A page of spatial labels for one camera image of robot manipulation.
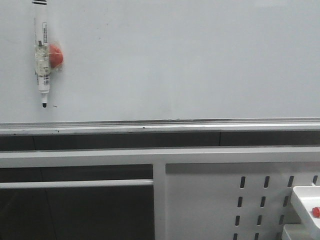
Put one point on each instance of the red round magnet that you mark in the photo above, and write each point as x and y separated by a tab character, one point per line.
56	57

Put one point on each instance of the white black-tip whiteboard marker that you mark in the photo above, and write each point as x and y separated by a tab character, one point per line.
41	49

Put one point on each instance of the white perforated metal panel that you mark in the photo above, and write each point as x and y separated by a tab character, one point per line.
233	201

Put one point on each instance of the white plastic marker tray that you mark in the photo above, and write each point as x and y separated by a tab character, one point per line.
303	200

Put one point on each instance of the red capped marker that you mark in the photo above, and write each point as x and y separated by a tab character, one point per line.
316	212

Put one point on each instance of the white metal rack frame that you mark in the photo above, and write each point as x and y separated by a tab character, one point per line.
159	158

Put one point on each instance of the white whiteboard with aluminium frame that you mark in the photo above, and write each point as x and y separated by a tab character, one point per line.
163	65

